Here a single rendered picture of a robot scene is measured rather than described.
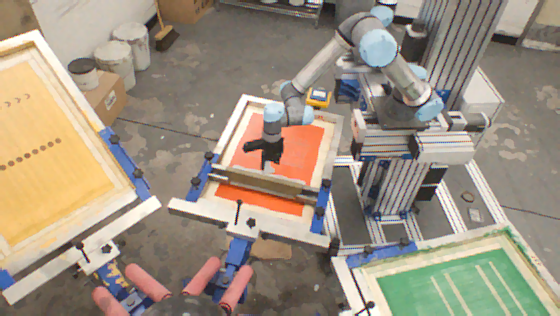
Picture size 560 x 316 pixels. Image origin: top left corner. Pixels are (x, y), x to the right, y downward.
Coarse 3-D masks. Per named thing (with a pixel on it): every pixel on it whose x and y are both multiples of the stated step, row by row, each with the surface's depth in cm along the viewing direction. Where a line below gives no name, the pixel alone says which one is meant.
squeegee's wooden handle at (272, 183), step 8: (232, 168) 188; (232, 176) 188; (240, 176) 187; (248, 176) 186; (256, 176) 185; (264, 176) 185; (272, 176) 186; (248, 184) 189; (256, 184) 188; (264, 184) 187; (272, 184) 185; (280, 184) 184; (288, 184) 183; (296, 184) 183; (288, 192) 186; (296, 192) 185
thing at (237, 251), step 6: (234, 240) 164; (240, 240) 164; (234, 246) 162; (240, 246) 162; (246, 246) 163; (234, 252) 161; (240, 252) 161; (228, 258) 159; (234, 258) 159; (240, 258) 159; (228, 264) 158; (234, 264) 157; (240, 264) 158
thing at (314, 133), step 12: (288, 132) 221; (300, 132) 222; (312, 132) 222; (312, 144) 216; (312, 156) 210; (276, 168) 203; (288, 168) 204; (312, 168) 205; (264, 192) 192; (264, 204) 188; (276, 204) 188; (288, 204) 189; (300, 204) 189; (300, 216) 184
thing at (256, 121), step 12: (252, 120) 226; (252, 132) 220; (240, 144) 213; (240, 156) 207; (252, 168) 202; (216, 192) 191; (228, 192) 191; (240, 192) 192; (252, 192) 192; (252, 204) 187
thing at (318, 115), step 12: (252, 96) 235; (240, 108) 227; (324, 120) 229; (336, 120) 226; (228, 132) 213; (336, 132) 218; (336, 144) 212; (204, 204) 181; (216, 204) 182; (252, 216) 179; (264, 216) 179; (276, 216) 179; (300, 228) 176
